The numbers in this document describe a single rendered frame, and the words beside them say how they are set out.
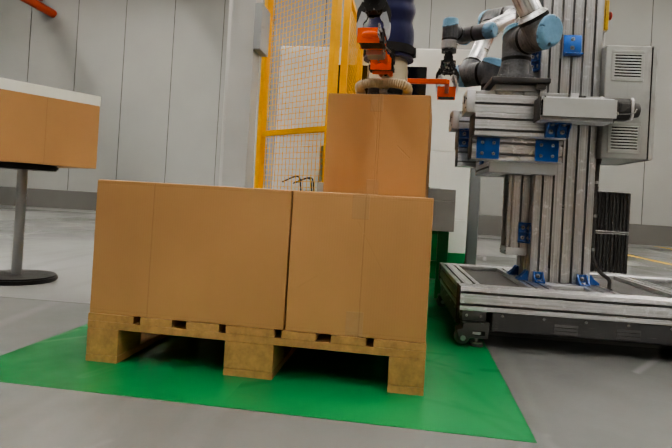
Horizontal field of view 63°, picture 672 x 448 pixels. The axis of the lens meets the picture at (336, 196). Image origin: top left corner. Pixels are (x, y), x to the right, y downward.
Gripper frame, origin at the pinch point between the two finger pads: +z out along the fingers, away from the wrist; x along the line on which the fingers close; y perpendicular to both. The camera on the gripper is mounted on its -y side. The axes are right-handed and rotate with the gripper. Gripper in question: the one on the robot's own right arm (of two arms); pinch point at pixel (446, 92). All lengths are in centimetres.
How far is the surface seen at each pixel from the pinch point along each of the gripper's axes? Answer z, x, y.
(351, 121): 25, -36, 60
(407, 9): -27.3, -18.4, 37.3
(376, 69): 4, -27, 59
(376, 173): 45, -25, 60
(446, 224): 64, 4, -7
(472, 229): 68, 20, -63
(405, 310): 85, -8, 119
